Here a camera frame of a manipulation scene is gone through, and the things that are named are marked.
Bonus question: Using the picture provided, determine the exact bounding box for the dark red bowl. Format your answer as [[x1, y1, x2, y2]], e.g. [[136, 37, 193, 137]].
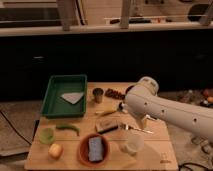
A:
[[125, 85, 134, 94]]

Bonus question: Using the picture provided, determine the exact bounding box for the green plastic cup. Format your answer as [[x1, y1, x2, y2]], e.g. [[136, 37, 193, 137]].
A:
[[39, 128, 54, 144]]

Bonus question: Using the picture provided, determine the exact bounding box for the orange bowl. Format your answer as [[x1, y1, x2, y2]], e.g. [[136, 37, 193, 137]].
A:
[[77, 133, 110, 167]]

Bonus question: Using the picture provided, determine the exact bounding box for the spice bottle rack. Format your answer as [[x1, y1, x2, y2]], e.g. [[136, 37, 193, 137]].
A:
[[191, 136, 213, 154]]

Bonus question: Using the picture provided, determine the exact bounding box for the white cloth piece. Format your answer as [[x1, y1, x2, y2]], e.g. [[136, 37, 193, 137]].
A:
[[61, 92, 84, 104]]

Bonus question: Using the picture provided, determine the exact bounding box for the green plastic tray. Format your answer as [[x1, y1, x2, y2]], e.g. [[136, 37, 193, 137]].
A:
[[41, 75, 87, 118]]

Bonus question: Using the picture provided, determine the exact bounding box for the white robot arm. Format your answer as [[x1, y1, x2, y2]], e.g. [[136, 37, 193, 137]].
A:
[[125, 76, 213, 143]]

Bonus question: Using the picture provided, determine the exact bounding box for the yellow lemon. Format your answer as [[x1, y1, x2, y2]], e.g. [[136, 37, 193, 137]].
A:
[[48, 144, 63, 159]]

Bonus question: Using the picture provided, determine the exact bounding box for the blue sponge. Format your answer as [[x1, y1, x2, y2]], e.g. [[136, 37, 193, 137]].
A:
[[88, 136, 103, 162]]

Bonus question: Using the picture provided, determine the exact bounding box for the black cable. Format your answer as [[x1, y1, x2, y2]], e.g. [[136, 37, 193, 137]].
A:
[[0, 110, 33, 146]]

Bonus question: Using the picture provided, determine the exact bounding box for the clear plastic cup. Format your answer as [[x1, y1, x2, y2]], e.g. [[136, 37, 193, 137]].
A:
[[121, 132, 144, 156]]

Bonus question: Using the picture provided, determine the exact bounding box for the green chili pepper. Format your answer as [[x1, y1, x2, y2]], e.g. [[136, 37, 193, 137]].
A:
[[56, 124, 80, 136]]

